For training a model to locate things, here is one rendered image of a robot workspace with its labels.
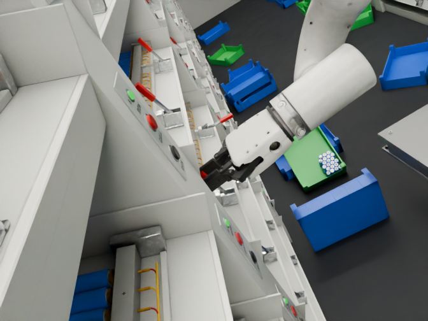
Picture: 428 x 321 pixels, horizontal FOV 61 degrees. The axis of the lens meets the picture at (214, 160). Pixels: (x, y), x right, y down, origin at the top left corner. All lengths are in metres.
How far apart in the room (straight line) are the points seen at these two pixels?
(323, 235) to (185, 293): 1.11
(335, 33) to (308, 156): 1.08
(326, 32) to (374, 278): 0.90
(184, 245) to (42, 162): 0.22
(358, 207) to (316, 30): 0.83
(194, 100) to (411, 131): 0.67
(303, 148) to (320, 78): 1.15
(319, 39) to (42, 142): 0.56
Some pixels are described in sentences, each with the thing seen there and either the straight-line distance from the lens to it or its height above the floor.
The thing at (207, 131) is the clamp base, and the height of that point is 0.74.
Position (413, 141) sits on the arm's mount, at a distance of 1.23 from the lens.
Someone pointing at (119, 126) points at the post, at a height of 1.06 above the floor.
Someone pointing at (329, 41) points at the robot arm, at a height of 0.87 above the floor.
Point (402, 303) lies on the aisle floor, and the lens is 1.31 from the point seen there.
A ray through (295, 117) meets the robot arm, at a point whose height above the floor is 0.84.
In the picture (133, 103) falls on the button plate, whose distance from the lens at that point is 0.35.
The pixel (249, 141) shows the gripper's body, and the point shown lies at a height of 0.83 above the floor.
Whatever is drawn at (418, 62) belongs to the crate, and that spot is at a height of 0.00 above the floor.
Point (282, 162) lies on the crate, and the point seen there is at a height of 0.00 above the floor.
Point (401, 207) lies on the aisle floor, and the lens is 1.51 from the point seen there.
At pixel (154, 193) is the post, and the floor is 0.98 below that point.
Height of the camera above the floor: 1.17
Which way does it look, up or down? 33 degrees down
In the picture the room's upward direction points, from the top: 34 degrees counter-clockwise
